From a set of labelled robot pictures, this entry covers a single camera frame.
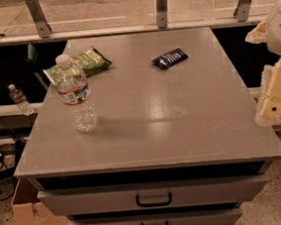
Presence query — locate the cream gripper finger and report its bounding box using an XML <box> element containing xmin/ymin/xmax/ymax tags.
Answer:
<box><xmin>244</xmin><ymin>18</ymin><xmax>268</xmax><ymax>45</ymax></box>
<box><xmin>254</xmin><ymin>64</ymin><xmax>275</xmax><ymax>127</ymax></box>

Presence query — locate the dark blue rxbar wrapper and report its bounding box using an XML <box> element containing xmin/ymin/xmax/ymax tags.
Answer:
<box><xmin>152</xmin><ymin>48</ymin><xmax>188</xmax><ymax>70</ymax></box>

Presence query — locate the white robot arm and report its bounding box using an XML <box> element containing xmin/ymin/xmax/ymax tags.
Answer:
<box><xmin>244</xmin><ymin>0</ymin><xmax>281</xmax><ymax>127</ymax></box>

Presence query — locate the grey drawer cabinet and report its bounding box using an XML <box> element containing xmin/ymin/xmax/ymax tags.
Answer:
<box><xmin>16</xmin><ymin>28</ymin><xmax>281</xmax><ymax>223</ymax></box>

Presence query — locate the upper grey drawer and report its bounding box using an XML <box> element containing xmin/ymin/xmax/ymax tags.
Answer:
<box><xmin>38</xmin><ymin>174</ymin><xmax>266</xmax><ymax>216</ymax></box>

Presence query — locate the grey drawer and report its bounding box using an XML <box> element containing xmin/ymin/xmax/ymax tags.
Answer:
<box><xmin>68</xmin><ymin>208</ymin><xmax>241</xmax><ymax>225</ymax></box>
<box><xmin>38</xmin><ymin>174</ymin><xmax>266</xmax><ymax>216</ymax></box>

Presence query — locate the green chip bag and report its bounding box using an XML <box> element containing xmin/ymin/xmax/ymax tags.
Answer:
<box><xmin>41</xmin><ymin>45</ymin><xmax>115</xmax><ymax>87</ymax></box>

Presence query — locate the clear water bottle on table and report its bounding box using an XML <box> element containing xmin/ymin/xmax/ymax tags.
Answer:
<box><xmin>53</xmin><ymin>54</ymin><xmax>98</xmax><ymax>132</ymax></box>

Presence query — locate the green clamp tool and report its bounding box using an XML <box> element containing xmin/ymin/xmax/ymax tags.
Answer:
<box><xmin>25</xmin><ymin>43</ymin><xmax>48</xmax><ymax>90</ymax></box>

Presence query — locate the lower grey drawer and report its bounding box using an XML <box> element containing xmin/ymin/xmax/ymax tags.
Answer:
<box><xmin>68</xmin><ymin>208</ymin><xmax>241</xmax><ymax>225</ymax></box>

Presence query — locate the small water bottle on ledge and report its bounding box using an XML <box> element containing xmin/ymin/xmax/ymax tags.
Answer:
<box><xmin>8</xmin><ymin>84</ymin><xmax>34</xmax><ymax>116</ymax></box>

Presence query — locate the cardboard box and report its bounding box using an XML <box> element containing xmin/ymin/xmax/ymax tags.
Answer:
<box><xmin>11</xmin><ymin>179</ymin><xmax>68</xmax><ymax>225</ymax></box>

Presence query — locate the middle metal bracket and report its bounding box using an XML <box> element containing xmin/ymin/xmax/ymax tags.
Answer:
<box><xmin>155</xmin><ymin>0</ymin><xmax>168</xmax><ymax>29</ymax></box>

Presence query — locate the left metal bracket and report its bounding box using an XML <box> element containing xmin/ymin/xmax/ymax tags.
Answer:
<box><xmin>24</xmin><ymin>0</ymin><xmax>52</xmax><ymax>39</ymax></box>

